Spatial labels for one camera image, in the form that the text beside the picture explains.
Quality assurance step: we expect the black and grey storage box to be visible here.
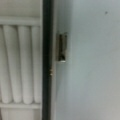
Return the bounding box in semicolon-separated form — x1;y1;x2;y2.
0;0;66;120

